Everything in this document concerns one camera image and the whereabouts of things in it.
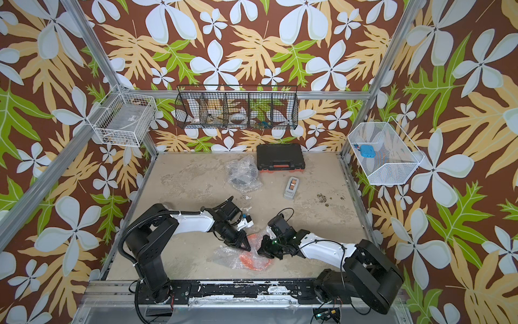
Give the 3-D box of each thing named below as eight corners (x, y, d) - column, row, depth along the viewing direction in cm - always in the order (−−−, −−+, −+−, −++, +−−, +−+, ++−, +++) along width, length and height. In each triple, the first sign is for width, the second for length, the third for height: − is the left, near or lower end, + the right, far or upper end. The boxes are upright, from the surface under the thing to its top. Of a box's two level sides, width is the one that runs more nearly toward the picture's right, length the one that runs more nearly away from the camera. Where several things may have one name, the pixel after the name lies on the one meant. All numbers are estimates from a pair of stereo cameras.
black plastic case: (256, 173, 113) (256, 166, 108) (256, 150, 125) (256, 142, 120) (303, 173, 113) (305, 166, 108) (299, 150, 125) (300, 142, 120)
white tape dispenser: (283, 197, 102) (284, 193, 99) (288, 180, 110) (289, 175, 106) (294, 200, 101) (295, 196, 98) (298, 183, 108) (300, 177, 105)
